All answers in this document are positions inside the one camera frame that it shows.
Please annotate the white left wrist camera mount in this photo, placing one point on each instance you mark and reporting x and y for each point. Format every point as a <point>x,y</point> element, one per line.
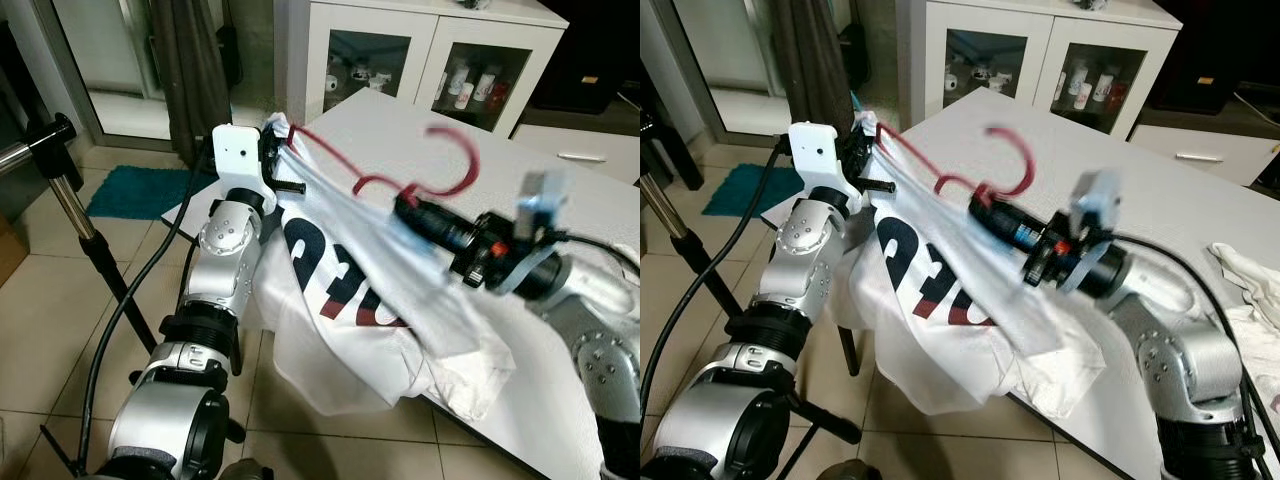
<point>815,155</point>
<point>238,155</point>

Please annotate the chrome clothes rack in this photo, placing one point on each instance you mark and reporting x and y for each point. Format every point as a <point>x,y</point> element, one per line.
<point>52,145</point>
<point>650,140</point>

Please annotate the white glass-door cabinet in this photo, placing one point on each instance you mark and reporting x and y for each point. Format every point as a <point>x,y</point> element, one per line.
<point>430,25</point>
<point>1050,25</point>

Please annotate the red plastic hanger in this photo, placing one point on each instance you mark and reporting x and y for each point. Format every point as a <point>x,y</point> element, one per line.
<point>1025,160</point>
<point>468,160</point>

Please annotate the dark robot foot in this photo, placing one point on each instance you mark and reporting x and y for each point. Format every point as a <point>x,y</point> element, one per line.
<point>848,470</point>
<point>245,470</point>

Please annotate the teal floor mat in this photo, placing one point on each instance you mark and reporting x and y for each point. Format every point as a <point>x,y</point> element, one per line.
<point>140,193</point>
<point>745,190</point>

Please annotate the black glass console table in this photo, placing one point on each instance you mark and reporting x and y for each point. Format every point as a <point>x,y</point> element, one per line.
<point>685,160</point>
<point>12,120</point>

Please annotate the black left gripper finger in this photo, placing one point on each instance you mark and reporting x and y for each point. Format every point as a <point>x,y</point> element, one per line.
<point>283,142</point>
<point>872,141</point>
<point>853,133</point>
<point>266,134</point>

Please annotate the white crumpled garment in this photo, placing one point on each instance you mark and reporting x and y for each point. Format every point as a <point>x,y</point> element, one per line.
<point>1250,290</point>

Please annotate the white printed T-shirt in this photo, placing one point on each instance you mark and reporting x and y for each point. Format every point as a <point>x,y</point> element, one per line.
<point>350,360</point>
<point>950,360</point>

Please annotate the red bottle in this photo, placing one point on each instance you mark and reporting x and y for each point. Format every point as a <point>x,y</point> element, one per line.
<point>503,95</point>
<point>1118,97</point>

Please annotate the white low drawer unit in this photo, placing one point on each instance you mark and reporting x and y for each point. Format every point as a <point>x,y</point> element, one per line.
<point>1230,150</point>
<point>600,145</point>

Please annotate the dark TV stand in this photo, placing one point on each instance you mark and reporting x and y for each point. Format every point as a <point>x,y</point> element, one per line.
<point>590,50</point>
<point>1210,50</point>

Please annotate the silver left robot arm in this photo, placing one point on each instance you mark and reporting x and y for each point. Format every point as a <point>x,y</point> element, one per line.
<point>228,245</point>
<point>805,245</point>

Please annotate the white table with black legs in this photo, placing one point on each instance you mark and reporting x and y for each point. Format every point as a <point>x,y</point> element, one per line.
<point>1100,140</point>
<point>420,110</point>

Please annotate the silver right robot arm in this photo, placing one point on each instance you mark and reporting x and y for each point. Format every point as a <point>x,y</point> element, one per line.
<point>600,350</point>
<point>1190,370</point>

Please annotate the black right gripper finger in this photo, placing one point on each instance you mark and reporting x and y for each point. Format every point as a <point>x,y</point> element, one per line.
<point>435,212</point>
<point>1008,211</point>
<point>428,230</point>
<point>1000,230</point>

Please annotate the white bottle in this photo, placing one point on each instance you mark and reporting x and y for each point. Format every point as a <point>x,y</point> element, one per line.
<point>457,82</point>
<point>487,85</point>
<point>1073,85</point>
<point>1100,88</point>

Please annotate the glass sliding door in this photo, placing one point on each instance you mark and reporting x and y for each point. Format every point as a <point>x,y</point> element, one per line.
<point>110,60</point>
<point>730,60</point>

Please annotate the brown cardboard box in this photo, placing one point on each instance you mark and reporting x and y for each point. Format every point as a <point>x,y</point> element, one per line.
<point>10,250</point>

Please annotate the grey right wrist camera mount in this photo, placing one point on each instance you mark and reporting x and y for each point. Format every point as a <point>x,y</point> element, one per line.
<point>1100,195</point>
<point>540,200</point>

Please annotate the dark grey curtain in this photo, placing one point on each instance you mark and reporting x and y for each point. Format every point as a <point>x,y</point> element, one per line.
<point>195,80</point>
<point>810,80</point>

